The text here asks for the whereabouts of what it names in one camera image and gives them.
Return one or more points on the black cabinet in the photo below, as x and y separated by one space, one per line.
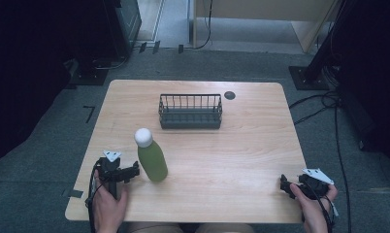
128 26

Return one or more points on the dark curtain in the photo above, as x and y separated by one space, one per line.
374 64

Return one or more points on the person's right hand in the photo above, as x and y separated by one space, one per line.
312 208

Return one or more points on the person's left hand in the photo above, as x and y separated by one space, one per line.
107 207

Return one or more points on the round dark table grommet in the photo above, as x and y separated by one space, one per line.
229 95

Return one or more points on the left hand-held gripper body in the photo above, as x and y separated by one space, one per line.
109 170

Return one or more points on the black tape strip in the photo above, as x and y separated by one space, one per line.
156 47
75 193
143 47
180 48

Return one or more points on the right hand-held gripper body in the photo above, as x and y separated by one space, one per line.
314 186

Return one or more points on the green bottle with white cap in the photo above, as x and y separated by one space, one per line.
151 158

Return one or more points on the black metal stand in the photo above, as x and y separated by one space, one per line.
308 81

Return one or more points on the black stand base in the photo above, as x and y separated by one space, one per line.
89 77

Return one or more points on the light wooden partition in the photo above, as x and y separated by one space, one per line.
264 8

